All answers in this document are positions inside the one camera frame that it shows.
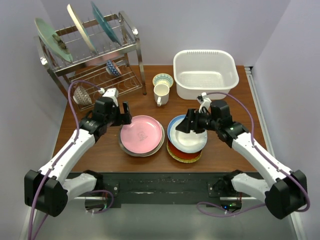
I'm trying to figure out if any red plate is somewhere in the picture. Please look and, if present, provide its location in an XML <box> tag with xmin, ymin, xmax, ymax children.
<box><xmin>167</xmin><ymin>141</ymin><xmax>202</xmax><ymax>160</ymax></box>

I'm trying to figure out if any cream rimmed racked plate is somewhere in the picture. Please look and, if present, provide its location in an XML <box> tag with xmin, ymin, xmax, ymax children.
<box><xmin>66</xmin><ymin>4</ymin><xmax>98</xmax><ymax>55</ymax></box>

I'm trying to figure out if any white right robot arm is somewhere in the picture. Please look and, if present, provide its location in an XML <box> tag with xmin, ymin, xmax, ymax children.
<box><xmin>175</xmin><ymin>98</ymin><xmax>311</xmax><ymax>220</ymax></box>

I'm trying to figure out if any green floral racked plate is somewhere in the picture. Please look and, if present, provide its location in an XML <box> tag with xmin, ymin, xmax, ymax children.
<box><xmin>34</xmin><ymin>17</ymin><xmax>73</xmax><ymax>63</ymax></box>

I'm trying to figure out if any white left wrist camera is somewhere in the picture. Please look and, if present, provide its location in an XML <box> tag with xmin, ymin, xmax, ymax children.
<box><xmin>98</xmin><ymin>87</ymin><xmax>119</xmax><ymax>107</ymax></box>

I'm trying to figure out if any grey reindeer plate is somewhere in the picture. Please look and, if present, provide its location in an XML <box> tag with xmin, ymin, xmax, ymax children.
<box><xmin>118</xmin><ymin>124</ymin><xmax>165</xmax><ymax>157</ymax></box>

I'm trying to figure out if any yellow woven rim plate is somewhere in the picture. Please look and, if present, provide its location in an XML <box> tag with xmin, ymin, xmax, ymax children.
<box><xmin>166</xmin><ymin>142</ymin><xmax>202</xmax><ymax>164</ymax></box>

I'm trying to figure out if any cream ceramic mug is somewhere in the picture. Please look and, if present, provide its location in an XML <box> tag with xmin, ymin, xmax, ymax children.
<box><xmin>153</xmin><ymin>83</ymin><xmax>170</xmax><ymax>107</ymax></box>

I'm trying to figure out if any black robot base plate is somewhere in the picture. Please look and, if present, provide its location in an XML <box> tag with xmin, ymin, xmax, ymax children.
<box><xmin>65</xmin><ymin>171</ymin><xmax>265</xmax><ymax>209</ymax></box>

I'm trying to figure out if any blue zigzag bowl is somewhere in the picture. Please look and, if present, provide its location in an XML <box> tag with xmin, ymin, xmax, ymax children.
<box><xmin>106</xmin><ymin>60</ymin><xmax>122</xmax><ymax>77</ymax></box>

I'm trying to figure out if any steel dish rack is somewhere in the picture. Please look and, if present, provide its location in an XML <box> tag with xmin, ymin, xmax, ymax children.
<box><xmin>34</xmin><ymin>11</ymin><xmax>147</xmax><ymax>96</ymax></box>

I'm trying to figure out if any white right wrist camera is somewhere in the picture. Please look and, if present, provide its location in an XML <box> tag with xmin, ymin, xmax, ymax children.
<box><xmin>197</xmin><ymin>92</ymin><xmax>212</xmax><ymax>113</ymax></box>

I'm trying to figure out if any white paper plate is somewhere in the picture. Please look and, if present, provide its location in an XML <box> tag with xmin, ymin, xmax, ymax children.
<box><xmin>170</xmin><ymin>120</ymin><xmax>208</xmax><ymax>154</ymax></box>

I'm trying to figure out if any white plastic bin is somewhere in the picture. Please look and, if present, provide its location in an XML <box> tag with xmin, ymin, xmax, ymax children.
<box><xmin>173</xmin><ymin>49</ymin><xmax>239</xmax><ymax>100</ymax></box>

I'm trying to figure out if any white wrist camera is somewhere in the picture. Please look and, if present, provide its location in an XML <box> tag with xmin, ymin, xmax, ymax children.
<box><xmin>98</xmin><ymin>87</ymin><xmax>119</xmax><ymax>107</ymax></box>
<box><xmin>197</xmin><ymin>92</ymin><xmax>212</xmax><ymax>113</ymax></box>

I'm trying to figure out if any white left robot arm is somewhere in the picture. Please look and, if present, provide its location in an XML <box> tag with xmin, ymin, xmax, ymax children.
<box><xmin>24</xmin><ymin>96</ymin><xmax>132</xmax><ymax>217</ymax></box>

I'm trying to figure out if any teal patterned small bowl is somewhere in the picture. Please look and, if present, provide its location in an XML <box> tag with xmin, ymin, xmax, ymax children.
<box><xmin>152</xmin><ymin>73</ymin><xmax>174</xmax><ymax>88</ymax></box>

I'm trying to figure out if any teal racked plate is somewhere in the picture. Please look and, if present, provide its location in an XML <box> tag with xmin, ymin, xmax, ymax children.
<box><xmin>90</xmin><ymin>1</ymin><xmax>122</xmax><ymax>46</ymax></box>

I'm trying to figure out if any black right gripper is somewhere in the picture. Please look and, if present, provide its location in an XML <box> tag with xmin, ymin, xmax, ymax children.
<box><xmin>175</xmin><ymin>108</ymin><xmax>220</xmax><ymax>134</ymax></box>

